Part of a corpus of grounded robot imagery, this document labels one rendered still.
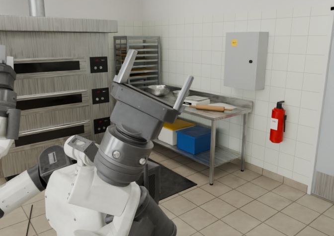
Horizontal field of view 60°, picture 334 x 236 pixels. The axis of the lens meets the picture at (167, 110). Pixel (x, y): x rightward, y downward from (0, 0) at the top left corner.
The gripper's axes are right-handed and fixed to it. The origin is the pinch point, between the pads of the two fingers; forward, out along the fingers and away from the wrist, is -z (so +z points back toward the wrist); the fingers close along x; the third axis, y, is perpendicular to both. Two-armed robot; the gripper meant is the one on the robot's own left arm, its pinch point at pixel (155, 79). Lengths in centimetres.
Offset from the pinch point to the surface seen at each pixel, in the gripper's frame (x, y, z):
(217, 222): -63, 228, 127
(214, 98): -8, 380, 27
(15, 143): 185, 253, 168
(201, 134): -13, 344, 78
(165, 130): 38, 372, 102
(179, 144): 9, 353, 107
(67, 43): 191, 296, 36
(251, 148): -82, 353, 67
